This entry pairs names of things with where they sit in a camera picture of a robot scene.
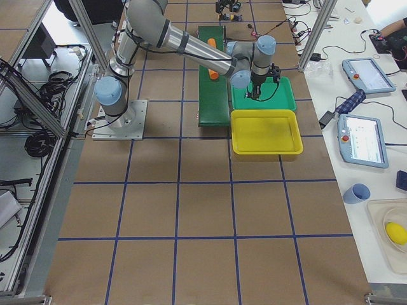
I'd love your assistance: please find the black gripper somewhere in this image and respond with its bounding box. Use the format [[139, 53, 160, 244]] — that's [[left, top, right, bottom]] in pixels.
[[245, 64, 281, 100], [215, 0, 237, 14]]

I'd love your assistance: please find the orange cylinder labelled 4680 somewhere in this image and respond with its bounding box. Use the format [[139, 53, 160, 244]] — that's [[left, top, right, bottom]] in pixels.
[[208, 69, 219, 81]]

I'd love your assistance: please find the plain orange cylinder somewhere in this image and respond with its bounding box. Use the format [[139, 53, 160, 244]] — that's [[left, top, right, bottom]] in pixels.
[[207, 38, 216, 47]]

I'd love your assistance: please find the green plastic tray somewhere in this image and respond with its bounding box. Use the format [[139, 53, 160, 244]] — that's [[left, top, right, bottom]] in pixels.
[[231, 76, 296, 111]]

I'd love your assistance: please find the yellow plastic tray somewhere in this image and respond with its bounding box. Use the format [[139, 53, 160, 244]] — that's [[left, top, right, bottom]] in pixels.
[[231, 109, 303, 155]]

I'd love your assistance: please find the green conveyor belt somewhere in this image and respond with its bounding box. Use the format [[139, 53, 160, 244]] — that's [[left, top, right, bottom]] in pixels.
[[198, 25, 230, 126]]

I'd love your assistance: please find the blue checkered cloth roll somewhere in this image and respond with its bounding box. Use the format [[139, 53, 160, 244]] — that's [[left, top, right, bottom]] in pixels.
[[335, 89, 366, 114]]

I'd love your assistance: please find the teach pendant far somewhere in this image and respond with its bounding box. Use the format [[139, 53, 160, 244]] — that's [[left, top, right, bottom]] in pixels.
[[341, 58, 396, 94]]

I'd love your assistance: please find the teach pendant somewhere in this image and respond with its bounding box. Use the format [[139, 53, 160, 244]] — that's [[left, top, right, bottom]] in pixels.
[[341, 58, 396, 94], [337, 114, 389, 168]]

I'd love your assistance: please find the teach pendant near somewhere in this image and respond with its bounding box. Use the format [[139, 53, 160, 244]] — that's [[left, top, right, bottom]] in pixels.
[[337, 114, 389, 168]]

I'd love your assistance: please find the blue plastic cup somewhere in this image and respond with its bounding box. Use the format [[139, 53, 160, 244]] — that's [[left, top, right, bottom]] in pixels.
[[342, 183, 371, 205]]

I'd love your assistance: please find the beige tray with bowl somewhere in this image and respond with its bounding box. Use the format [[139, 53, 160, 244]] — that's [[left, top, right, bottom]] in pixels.
[[366, 199, 406, 275]]

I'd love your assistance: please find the yellow lemon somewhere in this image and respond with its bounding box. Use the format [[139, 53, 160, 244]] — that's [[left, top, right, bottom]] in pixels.
[[385, 222, 406, 245]]

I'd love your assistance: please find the red black power cable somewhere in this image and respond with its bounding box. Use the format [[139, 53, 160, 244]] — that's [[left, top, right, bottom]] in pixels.
[[246, 18, 290, 42]]

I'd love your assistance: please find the aluminium frame post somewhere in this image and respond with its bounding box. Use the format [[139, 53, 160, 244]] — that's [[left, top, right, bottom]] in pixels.
[[298, 0, 337, 72]]

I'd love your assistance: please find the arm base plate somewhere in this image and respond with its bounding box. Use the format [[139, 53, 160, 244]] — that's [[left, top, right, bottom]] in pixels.
[[92, 99, 148, 140]]

